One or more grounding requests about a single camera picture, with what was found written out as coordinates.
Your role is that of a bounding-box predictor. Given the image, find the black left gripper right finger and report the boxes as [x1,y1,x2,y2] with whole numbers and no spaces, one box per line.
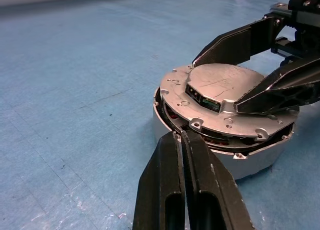
[180,130,255,230]

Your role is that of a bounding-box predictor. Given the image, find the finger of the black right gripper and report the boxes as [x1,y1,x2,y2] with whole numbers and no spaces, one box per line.
[191,15,285,67]
[233,57,320,115]

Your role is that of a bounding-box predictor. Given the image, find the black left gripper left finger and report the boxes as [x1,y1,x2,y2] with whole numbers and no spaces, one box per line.
[131,131,187,230]

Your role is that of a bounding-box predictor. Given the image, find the silver round motor lid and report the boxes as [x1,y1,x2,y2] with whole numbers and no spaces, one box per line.
[159,63,300,142]

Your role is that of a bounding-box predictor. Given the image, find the silver motor housing copper windings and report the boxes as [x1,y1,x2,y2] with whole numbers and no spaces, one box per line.
[151,86,301,182]

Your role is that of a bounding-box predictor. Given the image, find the blue table cover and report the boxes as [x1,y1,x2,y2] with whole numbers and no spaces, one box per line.
[0,0,320,230]

